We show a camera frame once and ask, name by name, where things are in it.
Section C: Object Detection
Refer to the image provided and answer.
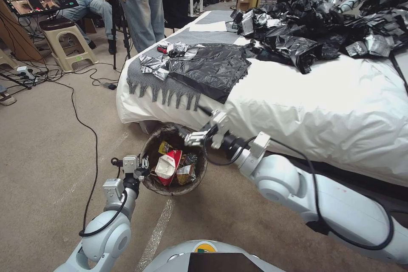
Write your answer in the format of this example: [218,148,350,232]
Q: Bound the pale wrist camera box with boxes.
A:
[122,155,139,174]
[209,132,226,150]

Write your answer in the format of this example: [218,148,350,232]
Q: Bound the shoe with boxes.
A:
[0,85,17,107]

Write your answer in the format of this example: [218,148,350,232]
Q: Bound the brown foil snack bag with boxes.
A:
[176,163,197,186]

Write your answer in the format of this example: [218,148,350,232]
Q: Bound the black crumpled foil packet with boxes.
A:
[183,152,199,166]

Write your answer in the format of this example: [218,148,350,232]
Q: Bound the flat black garbage bag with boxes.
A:
[167,43,253,105]

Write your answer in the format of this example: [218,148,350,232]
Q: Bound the beige plastic stool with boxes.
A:
[38,18,99,73]

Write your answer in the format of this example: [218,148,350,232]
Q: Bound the standing person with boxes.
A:
[109,0,167,54]

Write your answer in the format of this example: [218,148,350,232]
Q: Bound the brown cardboard panel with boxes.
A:
[0,0,45,62]

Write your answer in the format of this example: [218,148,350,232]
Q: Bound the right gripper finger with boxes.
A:
[178,126,221,148]
[197,105,230,133]

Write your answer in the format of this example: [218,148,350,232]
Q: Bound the red and white carton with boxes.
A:
[155,149,183,187]

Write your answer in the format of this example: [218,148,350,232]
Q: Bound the dark bed base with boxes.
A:
[274,152,408,214]

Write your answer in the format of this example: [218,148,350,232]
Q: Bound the crumpled silver foil wrapper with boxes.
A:
[165,41,199,60]
[139,54,170,81]

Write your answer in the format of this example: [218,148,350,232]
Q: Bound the black floor cable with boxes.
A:
[30,68,100,238]

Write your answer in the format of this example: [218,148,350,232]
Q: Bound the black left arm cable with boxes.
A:
[78,156,129,238]

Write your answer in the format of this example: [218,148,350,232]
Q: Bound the white bed duvet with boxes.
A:
[116,10,408,187]

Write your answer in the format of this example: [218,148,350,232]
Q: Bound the grey fringed blanket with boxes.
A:
[126,42,205,112]

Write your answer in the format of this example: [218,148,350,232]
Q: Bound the dark woven trash bin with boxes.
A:
[139,125,209,197]

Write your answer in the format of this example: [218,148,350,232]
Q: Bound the white power strip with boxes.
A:
[16,65,36,81]

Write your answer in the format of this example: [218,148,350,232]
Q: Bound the white paper sheet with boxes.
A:
[188,20,227,33]

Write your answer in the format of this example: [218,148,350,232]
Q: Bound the pile of black bags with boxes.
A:
[229,0,408,75]

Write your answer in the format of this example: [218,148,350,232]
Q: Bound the white robot front shell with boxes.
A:
[141,239,278,272]

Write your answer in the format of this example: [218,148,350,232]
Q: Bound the yellow snack packet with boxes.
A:
[158,140,175,155]

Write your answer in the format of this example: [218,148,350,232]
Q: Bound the black tripod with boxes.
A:
[107,0,132,71]

